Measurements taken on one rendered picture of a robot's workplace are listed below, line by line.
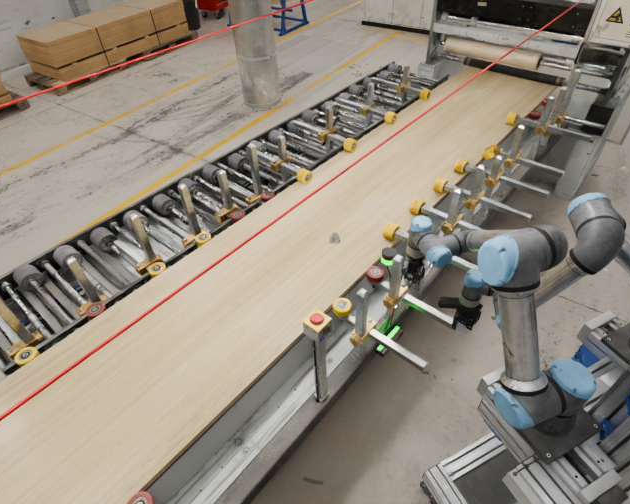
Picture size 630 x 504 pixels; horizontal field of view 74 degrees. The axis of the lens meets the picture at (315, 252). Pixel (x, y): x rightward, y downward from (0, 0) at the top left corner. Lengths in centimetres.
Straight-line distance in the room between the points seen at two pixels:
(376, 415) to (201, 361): 119
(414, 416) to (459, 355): 52
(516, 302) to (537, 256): 13
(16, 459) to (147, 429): 42
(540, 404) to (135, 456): 125
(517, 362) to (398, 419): 142
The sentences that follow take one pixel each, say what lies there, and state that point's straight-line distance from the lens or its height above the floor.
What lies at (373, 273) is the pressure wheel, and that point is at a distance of 195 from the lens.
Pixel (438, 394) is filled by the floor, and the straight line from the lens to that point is 268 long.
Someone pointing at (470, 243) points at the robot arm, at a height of 137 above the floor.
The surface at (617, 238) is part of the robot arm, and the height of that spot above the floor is 151.
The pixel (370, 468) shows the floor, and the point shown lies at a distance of 245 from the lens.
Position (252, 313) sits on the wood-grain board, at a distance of 183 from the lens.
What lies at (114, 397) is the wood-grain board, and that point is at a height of 90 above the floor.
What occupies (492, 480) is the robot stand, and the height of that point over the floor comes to 21.
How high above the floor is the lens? 232
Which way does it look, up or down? 44 degrees down
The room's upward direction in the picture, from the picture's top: 3 degrees counter-clockwise
